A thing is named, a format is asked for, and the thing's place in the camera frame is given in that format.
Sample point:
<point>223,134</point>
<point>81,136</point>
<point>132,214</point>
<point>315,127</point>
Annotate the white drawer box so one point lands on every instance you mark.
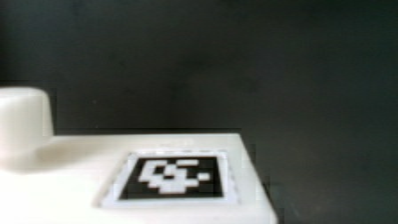
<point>120,179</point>

